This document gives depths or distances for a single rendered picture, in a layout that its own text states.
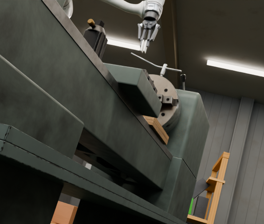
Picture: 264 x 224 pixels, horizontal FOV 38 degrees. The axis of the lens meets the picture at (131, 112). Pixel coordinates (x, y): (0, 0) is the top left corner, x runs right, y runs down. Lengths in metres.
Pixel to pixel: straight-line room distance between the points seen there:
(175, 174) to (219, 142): 7.42
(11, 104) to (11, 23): 0.14
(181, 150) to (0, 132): 1.55
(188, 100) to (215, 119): 7.43
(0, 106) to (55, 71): 0.22
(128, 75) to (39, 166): 0.61
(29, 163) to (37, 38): 0.29
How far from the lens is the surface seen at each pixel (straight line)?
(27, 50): 0.78
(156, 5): 2.22
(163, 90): 1.99
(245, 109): 9.46
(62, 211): 6.06
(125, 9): 2.37
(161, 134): 1.69
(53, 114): 0.83
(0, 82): 0.68
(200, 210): 6.27
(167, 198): 1.99
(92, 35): 1.50
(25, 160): 0.60
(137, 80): 1.16
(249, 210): 9.23
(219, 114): 9.59
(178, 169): 2.01
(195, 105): 2.10
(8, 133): 0.56
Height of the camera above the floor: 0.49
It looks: 15 degrees up
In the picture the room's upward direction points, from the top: 17 degrees clockwise
